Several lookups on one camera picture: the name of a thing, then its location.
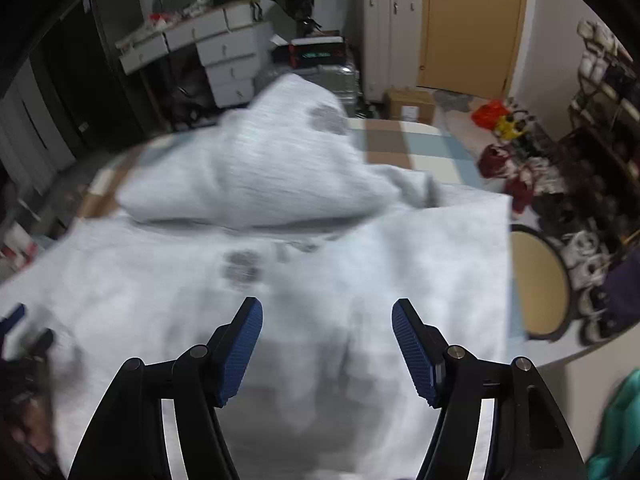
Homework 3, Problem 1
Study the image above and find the wooden shoe rack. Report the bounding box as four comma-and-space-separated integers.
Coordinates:
570, 20, 639, 183

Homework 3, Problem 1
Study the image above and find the light grey hoodie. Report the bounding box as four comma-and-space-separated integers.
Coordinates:
1, 75, 511, 479

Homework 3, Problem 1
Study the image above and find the teal garment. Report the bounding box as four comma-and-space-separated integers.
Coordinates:
587, 370, 639, 479

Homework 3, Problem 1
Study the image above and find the wooden door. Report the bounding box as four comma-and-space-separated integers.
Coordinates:
419, 0, 526, 99

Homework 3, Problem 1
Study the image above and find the red plastic bag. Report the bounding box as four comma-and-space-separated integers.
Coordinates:
471, 100, 509, 131

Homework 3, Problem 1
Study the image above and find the round beige stool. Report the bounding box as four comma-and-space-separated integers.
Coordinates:
511, 224, 575, 342

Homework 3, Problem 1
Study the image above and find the silver flat suitcase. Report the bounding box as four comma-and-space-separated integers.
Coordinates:
254, 61, 361, 117

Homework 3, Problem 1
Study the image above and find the black red shoe box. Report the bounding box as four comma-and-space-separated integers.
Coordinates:
288, 36, 347, 68

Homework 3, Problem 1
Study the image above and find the cardboard box on floor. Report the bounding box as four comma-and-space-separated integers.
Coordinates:
384, 88, 436, 125

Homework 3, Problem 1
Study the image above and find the purple bag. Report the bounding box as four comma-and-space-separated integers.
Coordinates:
604, 249, 640, 332

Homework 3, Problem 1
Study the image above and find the checkered bed cover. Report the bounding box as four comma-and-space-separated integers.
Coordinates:
76, 118, 483, 219

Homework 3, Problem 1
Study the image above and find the white drawer desk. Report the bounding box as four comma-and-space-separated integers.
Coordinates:
119, 0, 273, 108

